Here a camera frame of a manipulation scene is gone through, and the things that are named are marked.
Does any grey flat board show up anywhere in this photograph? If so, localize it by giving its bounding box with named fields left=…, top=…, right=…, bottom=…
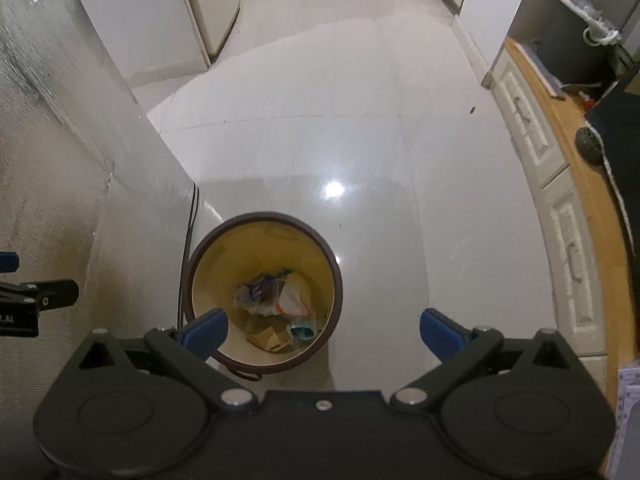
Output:
left=520, top=41, right=569, bottom=99

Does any patterned white paper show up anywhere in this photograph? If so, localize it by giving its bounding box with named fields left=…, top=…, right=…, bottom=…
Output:
left=604, top=359, right=640, bottom=480

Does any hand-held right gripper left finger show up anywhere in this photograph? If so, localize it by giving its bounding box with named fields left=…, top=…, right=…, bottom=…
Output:
left=75, top=308, right=258, bottom=406

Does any brown yellow round bin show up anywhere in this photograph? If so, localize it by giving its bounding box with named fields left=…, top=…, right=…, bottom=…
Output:
left=186, top=212, right=344, bottom=377

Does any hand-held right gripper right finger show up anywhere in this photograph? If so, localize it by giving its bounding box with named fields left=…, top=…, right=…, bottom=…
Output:
left=390, top=308, right=581, bottom=408

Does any white orange wrapper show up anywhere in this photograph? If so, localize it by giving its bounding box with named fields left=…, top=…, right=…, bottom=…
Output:
left=274, top=272, right=314, bottom=318

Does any cream white refrigerator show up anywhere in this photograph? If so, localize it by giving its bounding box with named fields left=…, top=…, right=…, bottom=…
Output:
left=65, top=0, right=246, bottom=85

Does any black box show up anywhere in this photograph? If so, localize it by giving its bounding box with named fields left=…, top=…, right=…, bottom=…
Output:
left=584, top=66, right=640, bottom=266

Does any silver foil-covered appliance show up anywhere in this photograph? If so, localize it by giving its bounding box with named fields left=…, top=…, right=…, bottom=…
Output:
left=0, top=0, right=202, bottom=361

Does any clear teal-printed plastic wrapper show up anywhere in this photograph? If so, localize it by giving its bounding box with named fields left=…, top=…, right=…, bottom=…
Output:
left=288, top=319, right=319, bottom=344

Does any wooden countertop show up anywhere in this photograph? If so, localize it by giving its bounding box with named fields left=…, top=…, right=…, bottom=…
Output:
left=504, top=35, right=640, bottom=480

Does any dark round object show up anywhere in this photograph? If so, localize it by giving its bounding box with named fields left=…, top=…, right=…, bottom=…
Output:
left=575, top=127, right=604, bottom=164

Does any purple white wrapper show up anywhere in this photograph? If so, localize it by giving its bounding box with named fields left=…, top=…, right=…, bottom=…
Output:
left=234, top=269, right=287, bottom=312

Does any brown paper piece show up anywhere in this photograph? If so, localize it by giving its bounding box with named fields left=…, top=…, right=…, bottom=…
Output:
left=246, top=324, right=294, bottom=352

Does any black cable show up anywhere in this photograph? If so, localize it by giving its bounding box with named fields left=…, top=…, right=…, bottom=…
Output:
left=175, top=184, right=202, bottom=328

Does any white kitchen cabinet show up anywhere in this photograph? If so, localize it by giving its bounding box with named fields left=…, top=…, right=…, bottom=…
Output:
left=481, top=35, right=610, bottom=360

